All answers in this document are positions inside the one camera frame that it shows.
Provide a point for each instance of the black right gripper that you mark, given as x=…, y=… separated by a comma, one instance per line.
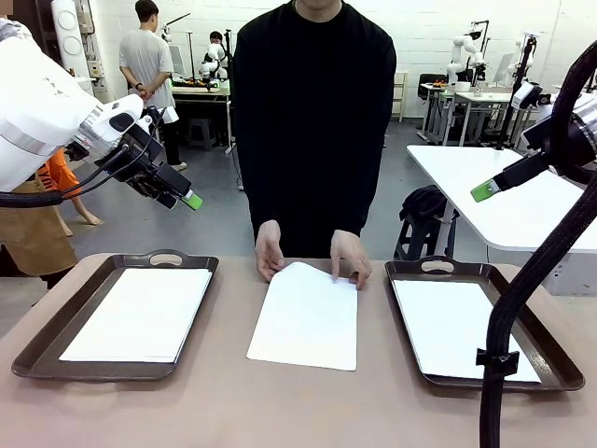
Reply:
x=536, y=167

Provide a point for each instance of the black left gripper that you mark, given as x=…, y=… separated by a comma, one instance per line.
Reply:
x=158, y=179

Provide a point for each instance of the white A4 paper sheet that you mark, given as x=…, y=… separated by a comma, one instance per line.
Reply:
x=443, y=326
x=135, y=317

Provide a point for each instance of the white A4 paper stack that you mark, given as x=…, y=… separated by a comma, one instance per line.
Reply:
x=303, y=326

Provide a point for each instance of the person's left forearm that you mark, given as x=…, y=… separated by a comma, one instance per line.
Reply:
x=368, y=200

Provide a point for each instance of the person's right forearm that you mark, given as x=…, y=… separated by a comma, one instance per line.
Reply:
x=254, y=196

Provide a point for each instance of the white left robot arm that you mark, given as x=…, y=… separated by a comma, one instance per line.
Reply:
x=37, y=116

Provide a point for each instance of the white lab robot arm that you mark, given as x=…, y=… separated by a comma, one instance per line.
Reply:
x=459, y=51

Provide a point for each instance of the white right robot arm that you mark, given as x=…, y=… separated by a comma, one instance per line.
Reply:
x=583, y=135

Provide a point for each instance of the person's right hand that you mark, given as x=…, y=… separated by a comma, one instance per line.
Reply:
x=269, y=247

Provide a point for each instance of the person's left hand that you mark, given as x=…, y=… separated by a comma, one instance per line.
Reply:
x=350, y=254

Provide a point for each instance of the white table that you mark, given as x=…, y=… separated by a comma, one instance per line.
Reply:
x=466, y=196

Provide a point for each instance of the black garment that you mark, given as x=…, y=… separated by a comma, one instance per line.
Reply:
x=424, y=203

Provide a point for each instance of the small black stool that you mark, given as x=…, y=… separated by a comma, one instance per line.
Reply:
x=201, y=133

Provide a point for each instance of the black stand pole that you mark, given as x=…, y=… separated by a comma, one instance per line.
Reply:
x=508, y=121

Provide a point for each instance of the black step stool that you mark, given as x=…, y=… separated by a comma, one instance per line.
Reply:
x=415, y=238

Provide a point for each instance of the white lab desk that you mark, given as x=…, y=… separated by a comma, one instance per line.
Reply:
x=490, y=97

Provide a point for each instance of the mannequin with orange trousers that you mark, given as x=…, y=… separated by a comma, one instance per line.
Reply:
x=63, y=170

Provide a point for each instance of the man in white T-shirt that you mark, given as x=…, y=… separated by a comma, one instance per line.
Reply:
x=144, y=60

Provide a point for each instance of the person in black sweater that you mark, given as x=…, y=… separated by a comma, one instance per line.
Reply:
x=312, y=93

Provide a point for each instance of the seated person in black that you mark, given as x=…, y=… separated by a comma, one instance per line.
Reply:
x=215, y=38

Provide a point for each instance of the mannequin with brown apron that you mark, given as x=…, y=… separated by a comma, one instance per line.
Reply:
x=32, y=242

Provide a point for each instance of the brown plastic serving tray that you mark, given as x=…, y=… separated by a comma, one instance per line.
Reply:
x=65, y=326
x=545, y=354

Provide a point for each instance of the white standing air conditioner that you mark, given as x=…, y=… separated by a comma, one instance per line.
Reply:
x=70, y=28

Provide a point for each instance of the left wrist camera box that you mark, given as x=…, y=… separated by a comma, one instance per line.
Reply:
x=170, y=115

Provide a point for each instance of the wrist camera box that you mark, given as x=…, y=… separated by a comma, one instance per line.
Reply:
x=170, y=115
x=524, y=95

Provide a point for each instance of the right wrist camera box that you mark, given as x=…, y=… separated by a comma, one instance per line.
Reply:
x=524, y=95

